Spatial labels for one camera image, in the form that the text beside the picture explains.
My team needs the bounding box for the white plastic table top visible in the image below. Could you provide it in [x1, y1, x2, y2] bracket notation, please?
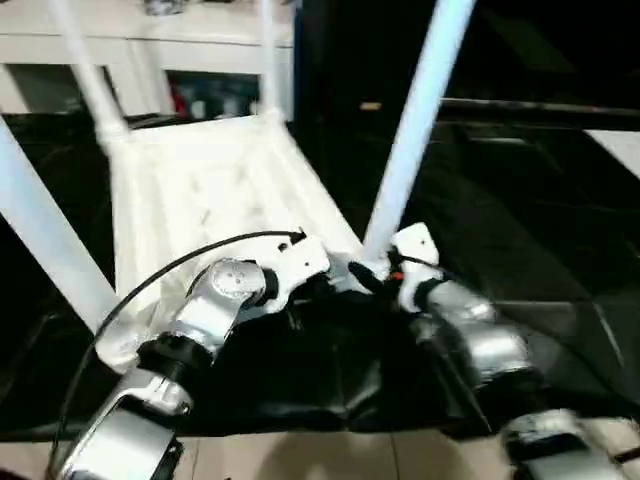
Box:
[94, 112, 372, 374]

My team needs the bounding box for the white plastic table leg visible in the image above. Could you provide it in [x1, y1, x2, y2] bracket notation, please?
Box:
[49, 0, 133, 151]
[254, 0, 291, 127]
[0, 114, 124, 347]
[360, 0, 479, 267]

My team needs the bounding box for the black table mat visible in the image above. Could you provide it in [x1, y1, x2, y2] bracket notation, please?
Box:
[0, 109, 640, 439]

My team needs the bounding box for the dark metal rod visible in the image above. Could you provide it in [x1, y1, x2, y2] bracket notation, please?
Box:
[439, 97, 640, 120]

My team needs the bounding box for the white flat board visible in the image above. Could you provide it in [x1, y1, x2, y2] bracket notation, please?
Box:
[582, 128, 640, 179]

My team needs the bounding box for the black backdrop cloth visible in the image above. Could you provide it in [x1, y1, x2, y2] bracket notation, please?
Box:
[294, 0, 640, 131]

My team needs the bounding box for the white glass-door cabinet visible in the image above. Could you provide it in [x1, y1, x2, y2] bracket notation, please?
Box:
[0, 0, 296, 119]

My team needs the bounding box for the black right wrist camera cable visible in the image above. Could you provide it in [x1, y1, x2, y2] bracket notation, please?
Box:
[397, 253, 457, 282]

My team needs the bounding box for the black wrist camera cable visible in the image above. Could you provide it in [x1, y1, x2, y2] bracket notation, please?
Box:
[49, 227, 308, 480]
[397, 253, 457, 282]

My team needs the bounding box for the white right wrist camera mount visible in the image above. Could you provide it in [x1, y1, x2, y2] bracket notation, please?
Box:
[388, 223, 442, 314]

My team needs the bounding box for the black left wrist camera cable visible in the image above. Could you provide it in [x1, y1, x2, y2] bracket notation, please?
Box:
[49, 227, 308, 480]

